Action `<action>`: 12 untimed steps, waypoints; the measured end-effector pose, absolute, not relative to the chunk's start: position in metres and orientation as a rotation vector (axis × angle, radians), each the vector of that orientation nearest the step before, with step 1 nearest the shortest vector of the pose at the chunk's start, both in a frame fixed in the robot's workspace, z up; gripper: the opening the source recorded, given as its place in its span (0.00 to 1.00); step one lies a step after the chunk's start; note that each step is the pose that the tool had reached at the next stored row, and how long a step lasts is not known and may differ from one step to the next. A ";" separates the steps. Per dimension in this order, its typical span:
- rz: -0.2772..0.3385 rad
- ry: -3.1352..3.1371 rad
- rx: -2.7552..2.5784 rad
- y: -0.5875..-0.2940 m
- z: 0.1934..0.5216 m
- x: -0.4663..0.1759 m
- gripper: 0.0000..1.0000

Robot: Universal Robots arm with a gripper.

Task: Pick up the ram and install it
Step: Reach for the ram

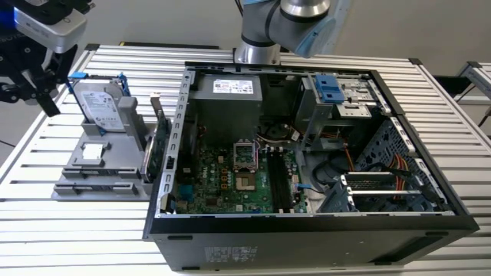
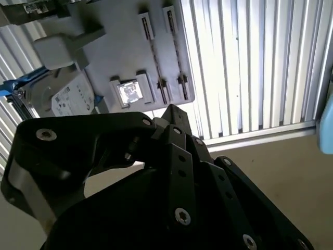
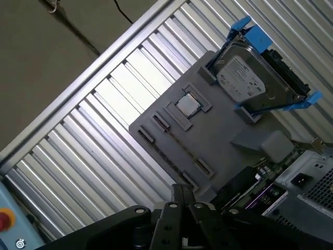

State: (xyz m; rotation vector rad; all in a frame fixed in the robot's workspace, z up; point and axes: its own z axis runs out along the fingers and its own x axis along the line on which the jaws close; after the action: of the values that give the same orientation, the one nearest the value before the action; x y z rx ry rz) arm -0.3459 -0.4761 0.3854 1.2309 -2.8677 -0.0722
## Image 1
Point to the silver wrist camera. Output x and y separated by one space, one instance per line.
49 31

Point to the grey parts rack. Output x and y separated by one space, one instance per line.
115 149

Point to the green graphics card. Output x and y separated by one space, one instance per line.
159 149

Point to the silver CPU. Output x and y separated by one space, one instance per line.
92 151

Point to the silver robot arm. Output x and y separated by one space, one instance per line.
260 28

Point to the RAM stick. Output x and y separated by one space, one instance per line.
97 172
96 189

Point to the grey power supply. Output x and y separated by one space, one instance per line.
225 115

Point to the hard disk in blue carrier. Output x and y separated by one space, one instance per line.
97 106

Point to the green motherboard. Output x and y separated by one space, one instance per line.
215 189

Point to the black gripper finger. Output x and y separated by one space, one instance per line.
6 92
64 61

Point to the CPU socket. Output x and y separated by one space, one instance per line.
245 182

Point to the metal side table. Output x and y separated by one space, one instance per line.
479 72

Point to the black fan housing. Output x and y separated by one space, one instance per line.
189 138

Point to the black PC case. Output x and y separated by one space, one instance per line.
268 247

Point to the blue plastic drive latch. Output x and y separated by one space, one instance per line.
327 89

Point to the black round fan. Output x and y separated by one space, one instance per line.
276 131

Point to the metal disk bay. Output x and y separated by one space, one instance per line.
369 178

